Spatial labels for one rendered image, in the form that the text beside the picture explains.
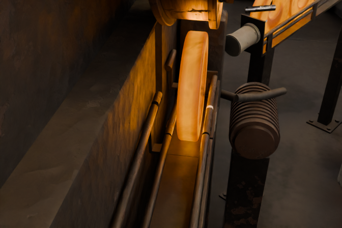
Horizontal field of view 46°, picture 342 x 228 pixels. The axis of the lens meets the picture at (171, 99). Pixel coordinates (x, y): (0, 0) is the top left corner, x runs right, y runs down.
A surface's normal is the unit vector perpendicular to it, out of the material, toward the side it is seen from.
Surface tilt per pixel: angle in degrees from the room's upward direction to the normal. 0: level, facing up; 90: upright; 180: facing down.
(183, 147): 0
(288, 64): 0
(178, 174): 5
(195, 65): 41
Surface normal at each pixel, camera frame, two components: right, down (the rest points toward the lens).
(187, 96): -0.15, 0.19
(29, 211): 0.01, -0.84
